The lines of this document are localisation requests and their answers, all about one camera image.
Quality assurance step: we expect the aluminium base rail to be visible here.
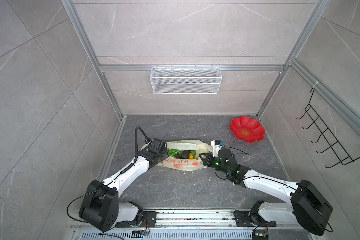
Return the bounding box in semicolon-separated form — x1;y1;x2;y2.
65;209;321;240

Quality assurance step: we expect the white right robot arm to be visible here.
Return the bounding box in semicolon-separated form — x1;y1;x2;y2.
199;146;333;236

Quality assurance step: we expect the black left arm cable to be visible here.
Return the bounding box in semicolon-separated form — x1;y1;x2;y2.
133;126;152;164

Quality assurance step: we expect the cream printed plastic bag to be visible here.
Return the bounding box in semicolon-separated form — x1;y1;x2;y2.
138;140;213;171

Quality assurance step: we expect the yellow fake banana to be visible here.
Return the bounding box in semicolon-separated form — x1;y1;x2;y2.
189;151;197;159

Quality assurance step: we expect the white wire mesh basket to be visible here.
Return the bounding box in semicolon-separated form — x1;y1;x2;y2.
150;67;223;95

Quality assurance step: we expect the green fake grape bunch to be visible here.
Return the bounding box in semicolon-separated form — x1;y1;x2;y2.
168;149;184;158

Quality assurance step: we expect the dark fake avocado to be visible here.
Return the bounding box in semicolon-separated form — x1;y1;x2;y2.
181;150;191;159

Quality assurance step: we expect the aluminium frame rail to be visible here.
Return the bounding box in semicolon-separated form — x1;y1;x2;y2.
62;0;123;120

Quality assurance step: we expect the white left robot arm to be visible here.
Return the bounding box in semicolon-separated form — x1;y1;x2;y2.
79;139;169;232

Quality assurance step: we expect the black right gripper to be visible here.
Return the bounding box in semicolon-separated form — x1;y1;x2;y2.
198;152;231;176

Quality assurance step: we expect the black wire hook rack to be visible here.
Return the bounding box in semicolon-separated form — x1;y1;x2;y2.
296;88;360;169

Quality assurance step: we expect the red flower-shaped plate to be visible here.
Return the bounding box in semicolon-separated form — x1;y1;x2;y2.
230;116;266;143

